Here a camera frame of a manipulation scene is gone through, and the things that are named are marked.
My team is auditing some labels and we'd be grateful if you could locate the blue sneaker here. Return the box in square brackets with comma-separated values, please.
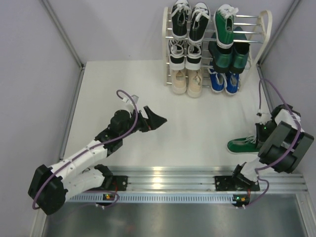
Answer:
[208, 66, 226, 93]
[225, 72, 239, 95]

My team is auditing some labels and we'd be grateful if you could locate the aluminium rail base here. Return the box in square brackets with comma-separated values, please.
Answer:
[109, 166, 308, 194]

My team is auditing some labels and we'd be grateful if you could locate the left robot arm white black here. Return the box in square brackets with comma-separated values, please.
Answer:
[28, 106, 167, 215]

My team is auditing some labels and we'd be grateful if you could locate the perforated cable duct grey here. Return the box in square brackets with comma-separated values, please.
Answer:
[69, 193, 249, 204]

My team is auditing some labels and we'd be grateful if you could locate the cream metal shoe shelf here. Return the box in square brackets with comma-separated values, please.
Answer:
[162, 7, 273, 88]

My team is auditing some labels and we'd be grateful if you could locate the green sneaker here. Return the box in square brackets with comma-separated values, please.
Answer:
[213, 4, 238, 49]
[227, 135, 260, 154]

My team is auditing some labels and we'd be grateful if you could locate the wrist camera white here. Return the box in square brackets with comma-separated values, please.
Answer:
[122, 95, 139, 113]
[255, 113, 271, 124]

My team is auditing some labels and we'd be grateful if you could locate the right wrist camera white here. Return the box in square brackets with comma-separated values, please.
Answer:
[255, 113, 271, 124]

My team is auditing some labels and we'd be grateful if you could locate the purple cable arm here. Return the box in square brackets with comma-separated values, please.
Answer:
[32, 89, 139, 210]
[246, 78, 303, 208]

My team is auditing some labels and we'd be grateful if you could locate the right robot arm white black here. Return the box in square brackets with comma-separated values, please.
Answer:
[227, 105, 314, 191]

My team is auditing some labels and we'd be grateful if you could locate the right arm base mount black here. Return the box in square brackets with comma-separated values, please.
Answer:
[214, 175, 260, 192]

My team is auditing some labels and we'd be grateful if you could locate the beige lace sneaker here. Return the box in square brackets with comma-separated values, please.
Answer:
[170, 69, 187, 94]
[187, 69, 203, 98]

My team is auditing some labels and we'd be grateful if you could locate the dark green leather shoe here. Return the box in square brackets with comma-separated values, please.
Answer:
[208, 33, 233, 73]
[230, 33, 250, 74]

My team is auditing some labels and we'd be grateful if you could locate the black low sneaker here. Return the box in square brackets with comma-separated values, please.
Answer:
[188, 2, 211, 45]
[171, 0, 191, 40]

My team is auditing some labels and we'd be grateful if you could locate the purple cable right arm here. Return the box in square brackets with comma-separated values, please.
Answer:
[246, 78, 303, 208]

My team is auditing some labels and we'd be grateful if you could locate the black white sneaker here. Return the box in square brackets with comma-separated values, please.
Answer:
[185, 42, 203, 71]
[168, 39, 185, 71]

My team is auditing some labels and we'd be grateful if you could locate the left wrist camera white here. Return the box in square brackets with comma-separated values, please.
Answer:
[122, 95, 139, 113]

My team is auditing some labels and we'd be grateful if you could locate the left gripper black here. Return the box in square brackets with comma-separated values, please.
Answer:
[120, 106, 166, 139]

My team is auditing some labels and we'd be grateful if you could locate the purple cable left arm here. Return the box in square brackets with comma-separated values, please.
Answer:
[32, 89, 139, 210]

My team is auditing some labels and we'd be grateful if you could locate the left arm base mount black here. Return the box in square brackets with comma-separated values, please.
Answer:
[98, 175, 128, 192]

